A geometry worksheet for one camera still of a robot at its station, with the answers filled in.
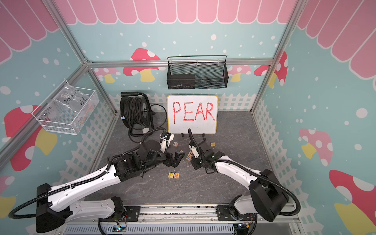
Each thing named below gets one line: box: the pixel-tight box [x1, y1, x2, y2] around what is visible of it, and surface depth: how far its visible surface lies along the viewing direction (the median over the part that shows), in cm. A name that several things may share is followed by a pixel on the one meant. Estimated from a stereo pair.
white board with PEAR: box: [166, 94, 219, 135], surface depth 102 cm
